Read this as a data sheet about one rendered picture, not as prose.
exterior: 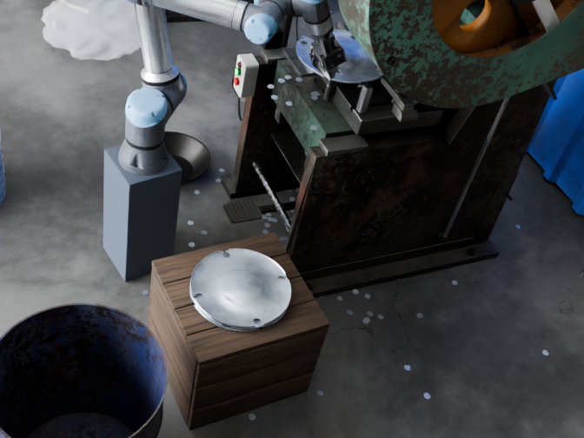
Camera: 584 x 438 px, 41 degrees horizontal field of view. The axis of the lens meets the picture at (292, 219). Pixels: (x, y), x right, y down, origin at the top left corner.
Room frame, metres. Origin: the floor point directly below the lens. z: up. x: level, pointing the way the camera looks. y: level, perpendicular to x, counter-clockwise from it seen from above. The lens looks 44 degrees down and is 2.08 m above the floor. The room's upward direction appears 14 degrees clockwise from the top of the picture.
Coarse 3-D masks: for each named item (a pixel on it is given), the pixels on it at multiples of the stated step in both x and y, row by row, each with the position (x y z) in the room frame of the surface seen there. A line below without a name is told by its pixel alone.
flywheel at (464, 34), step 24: (432, 0) 1.77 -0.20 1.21; (456, 0) 1.81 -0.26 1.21; (504, 0) 1.89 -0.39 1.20; (528, 0) 1.78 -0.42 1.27; (552, 0) 1.98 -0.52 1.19; (576, 0) 1.99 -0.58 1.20; (456, 24) 1.83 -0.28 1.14; (480, 24) 1.88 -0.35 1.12; (504, 24) 1.91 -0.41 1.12; (528, 24) 1.96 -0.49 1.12; (552, 24) 1.93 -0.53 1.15; (456, 48) 1.84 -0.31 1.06; (480, 48) 1.88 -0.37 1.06; (504, 48) 1.91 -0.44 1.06
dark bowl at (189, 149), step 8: (168, 136) 2.42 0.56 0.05; (176, 136) 2.43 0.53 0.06; (184, 136) 2.44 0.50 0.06; (192, 136) 2.44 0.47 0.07; (168, 144) 2.40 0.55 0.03; (176, 144) 2.41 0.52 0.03; (184, 144) 2.41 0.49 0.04; (192, 144) 2.41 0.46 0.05; (200, 144) 2.41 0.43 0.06; (176, 152) 2.39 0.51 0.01; (184, 152) 2.39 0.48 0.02; (192, 152) 2.39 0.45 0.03; (200, 152) 2.38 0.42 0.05; (208, 152) 2.37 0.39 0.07; (176, 160) 2.35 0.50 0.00; (184, 160) 2.36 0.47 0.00; (192, 160) 2.36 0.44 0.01; (200, 160) 2.35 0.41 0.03; (208, 160) 2.33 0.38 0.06; (184, 168) 2.32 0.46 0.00; (192, 168) 2.33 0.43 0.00; (200, 168) 2.31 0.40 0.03; (208, 168) 2.28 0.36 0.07; (184, 176) 2.27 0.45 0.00; (192, 176) 2.27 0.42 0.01
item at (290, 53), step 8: (288, 48) 2.10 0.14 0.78; (288, 56) 2.06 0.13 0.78; (296, 56) 2.07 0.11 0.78; (296, 64) 2.03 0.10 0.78; (296, 72) 2.00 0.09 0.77; (304, 72) 1.99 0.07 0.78; (312, 72) 2.00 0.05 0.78; (320, 80) 2.11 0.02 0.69; (328, 80) 2.07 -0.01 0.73; (320, 88) 2.10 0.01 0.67; (328, 88) 2.07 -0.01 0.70; (328, 96) 2.07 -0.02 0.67
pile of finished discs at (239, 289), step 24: (216, 264) 1.53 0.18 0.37; (240, 264) 1.56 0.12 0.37; (264, 264) 1.58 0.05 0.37; (192, 288) 1.43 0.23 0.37; (216, 288) 1.45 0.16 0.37; (240, 288) 1.46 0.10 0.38; (264, 288) 1.49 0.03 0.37; (288, 288) 1.51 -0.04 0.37; (216, 312) 1.36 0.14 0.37; (240, 312) 1.38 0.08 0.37; (264, 312) 1.40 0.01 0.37
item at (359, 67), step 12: (336, 36) 2.24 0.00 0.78; (348, 36) 2.25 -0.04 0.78; (300, 48) 2.12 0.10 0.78; (348, 48) 2.18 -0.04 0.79; (360, 48) 2.20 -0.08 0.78; (348, 60) 2.11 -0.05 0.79; (360, 60) 2.12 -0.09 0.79; (336, 72) 2.03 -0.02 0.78; (348, 72) 2.05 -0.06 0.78; (360, 72) 2.07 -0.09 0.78; (372, 72) 2.08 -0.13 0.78
